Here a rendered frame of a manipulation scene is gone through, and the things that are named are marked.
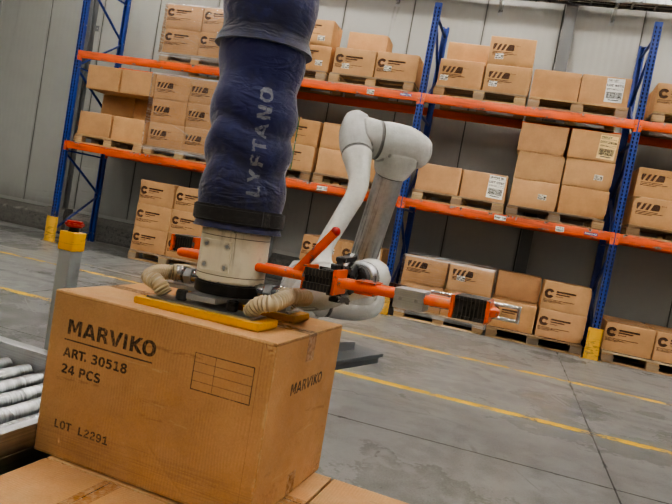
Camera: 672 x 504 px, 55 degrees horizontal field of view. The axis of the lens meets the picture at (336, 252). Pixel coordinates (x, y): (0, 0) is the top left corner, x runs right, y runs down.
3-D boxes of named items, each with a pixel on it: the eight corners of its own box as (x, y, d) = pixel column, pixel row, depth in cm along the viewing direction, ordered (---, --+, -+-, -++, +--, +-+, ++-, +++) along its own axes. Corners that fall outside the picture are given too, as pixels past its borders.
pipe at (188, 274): (140, 288, 155) (143, 264, 155) (197, 284, 179) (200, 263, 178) (264, 316, 143) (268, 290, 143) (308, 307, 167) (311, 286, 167)
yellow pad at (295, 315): (178, 298, 171) (181, 280, 171) (199, 296, 181) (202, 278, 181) (293, 324, 160) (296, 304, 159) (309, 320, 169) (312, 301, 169)
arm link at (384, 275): (386, 291, 174) (342, 304, 178) (400, 289, 189) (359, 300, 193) (375, 253, 175) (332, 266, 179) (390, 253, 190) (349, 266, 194)
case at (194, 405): (33, 449, 157) (55, 288, 155) (137, 412, 194) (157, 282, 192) (248, 528, 136) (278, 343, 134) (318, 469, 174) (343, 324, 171)
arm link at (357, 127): (348, 136, 202) (387, 145, 206) (344, 97, 213) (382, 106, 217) (334, 164, 212) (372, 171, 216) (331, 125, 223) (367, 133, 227)
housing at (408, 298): (391, 306, 143) (394, 286, 142) (399, 304, 149) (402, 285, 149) (421, 313, 140) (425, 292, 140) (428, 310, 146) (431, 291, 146)
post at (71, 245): (19, 490, 242) (59, 229, 236) (33, 484, 249) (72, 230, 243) (33, 496, 240) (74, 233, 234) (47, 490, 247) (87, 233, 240)
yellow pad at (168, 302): (132, 303, 154) (135, 282, 153) (158, 300, 163) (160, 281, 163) (257, 332, 142) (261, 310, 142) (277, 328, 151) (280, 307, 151)
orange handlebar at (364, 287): (137, 251, 167) (138, 237, 167) (200, 251, 195) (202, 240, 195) (496, 322, 135) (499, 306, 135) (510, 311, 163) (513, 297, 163)
